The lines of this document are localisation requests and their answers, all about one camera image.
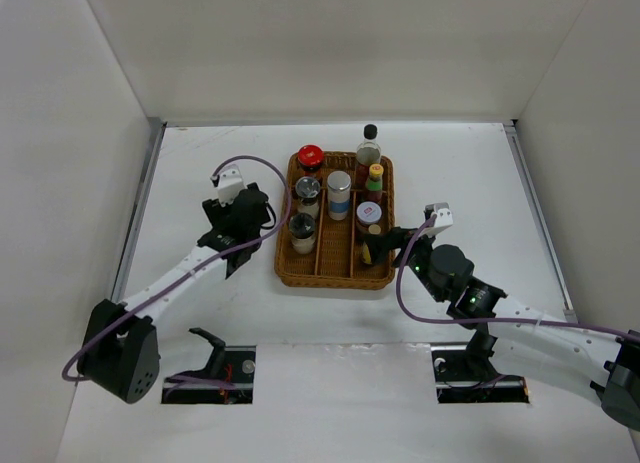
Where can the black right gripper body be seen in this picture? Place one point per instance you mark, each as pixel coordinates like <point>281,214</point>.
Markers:
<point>419,259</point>

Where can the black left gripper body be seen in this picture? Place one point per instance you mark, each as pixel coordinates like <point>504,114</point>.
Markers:
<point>217,212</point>

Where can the yellow label sesame oil bottle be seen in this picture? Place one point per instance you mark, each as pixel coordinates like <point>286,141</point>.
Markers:
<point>370,250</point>

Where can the white lid red label jar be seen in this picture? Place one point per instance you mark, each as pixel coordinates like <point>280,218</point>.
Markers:
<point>367,213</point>

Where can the clear glass shaker jar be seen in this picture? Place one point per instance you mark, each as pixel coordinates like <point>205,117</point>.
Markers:
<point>302,229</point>

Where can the green label chili sauce bottle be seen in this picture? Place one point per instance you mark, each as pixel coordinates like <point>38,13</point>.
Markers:
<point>373,187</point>

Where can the clear salt grinder black top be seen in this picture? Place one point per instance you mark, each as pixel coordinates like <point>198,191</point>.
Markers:
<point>308,191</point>

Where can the silver lid white pepper jar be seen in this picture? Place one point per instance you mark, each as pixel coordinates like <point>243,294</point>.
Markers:
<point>338,194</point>

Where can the tall dark soy sauce bottle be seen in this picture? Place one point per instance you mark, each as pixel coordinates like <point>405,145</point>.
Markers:
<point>368,153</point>

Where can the red lid chili sauce jar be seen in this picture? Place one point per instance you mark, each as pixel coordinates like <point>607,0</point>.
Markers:
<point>310,159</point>

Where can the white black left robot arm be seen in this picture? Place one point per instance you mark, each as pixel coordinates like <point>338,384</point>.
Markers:
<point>121,351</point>

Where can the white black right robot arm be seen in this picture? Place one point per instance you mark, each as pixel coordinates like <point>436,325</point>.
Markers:
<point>599,364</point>

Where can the brown wicker divided basket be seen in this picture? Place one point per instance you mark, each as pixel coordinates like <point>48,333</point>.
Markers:
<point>336,258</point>

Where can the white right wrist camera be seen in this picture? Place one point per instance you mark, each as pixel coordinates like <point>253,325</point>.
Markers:
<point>439,217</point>

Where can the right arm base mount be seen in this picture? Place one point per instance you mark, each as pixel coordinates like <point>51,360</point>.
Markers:
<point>464,375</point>

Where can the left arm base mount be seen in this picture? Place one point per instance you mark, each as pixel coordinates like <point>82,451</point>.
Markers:
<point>203,369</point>

